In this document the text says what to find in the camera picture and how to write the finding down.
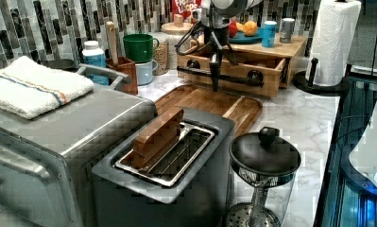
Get brown wooden utensil box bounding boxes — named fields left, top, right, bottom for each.
left=106, top=56, right=138, bottom=95

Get silver toaster oven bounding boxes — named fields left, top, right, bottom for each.
left=0, top=62, right=158, bottom=227

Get red plush apple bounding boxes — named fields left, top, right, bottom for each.
left=229, top=25, right=238, bottom=38

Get orange plush fruit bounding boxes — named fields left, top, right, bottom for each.
left=242, top=21, right=258, bottom=37

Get wooden serving tray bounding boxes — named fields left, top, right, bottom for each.
left=155, top=85, right=263, bottom=136

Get blue bottle white cap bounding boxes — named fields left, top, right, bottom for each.
left=82, top=41, right=109, bottom=85

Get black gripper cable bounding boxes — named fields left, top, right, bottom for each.
left=174, top=20, right=213, bottom=57

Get wooden toast slice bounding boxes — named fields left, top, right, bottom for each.
left=132, top=107, right=184, bottom=168

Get black paper towel holder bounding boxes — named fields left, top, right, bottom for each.
left=292, top=58, right=350, bottom=96

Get wooden drawer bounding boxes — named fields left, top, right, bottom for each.
left=177, top=51, right=288, bottom=97

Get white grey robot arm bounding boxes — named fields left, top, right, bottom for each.
left=199, top=0, right=263, bottom=92

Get paper towel roll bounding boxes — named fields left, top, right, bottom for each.
left=306, top=0, right=362, bottom=86

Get glass jar of grains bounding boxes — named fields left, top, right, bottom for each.
left=151, top=32, right=177, bottom=76

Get blue plate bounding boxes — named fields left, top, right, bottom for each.
left=230, top=27, right=263, bottom=44

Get light blue mug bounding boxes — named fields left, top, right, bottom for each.
left=135, top=60, right=158, bottom=86

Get grey metal can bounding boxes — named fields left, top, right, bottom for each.
left=280, top=18, right=295, bottom=44

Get green mug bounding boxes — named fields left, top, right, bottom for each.
left=123, top=33, right=160, bottom=63

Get red Froot Loops box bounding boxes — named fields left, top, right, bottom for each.
left=170, top=0, right=201, bottom=23

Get wooden lid with knob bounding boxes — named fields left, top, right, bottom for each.
left=161, top=14, right=192, bottom=35

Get glass french press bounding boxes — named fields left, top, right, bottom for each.
left=222, top=127, right=301, bottom=227

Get blue can white lid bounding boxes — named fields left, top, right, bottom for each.
left=262, top=21, right=277, bottom=48

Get white striped towel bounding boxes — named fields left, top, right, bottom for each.
left=0, top=56, right=94, bottom=119

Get silver toaster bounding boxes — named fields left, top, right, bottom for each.
left=92, top=108, right=234, bottom=227

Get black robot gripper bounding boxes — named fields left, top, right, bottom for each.
left=206, top=15, right=238, bottom=92

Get wooden drawer cabinet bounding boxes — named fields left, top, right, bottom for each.
left=197, top=36, right=306, bottom=89

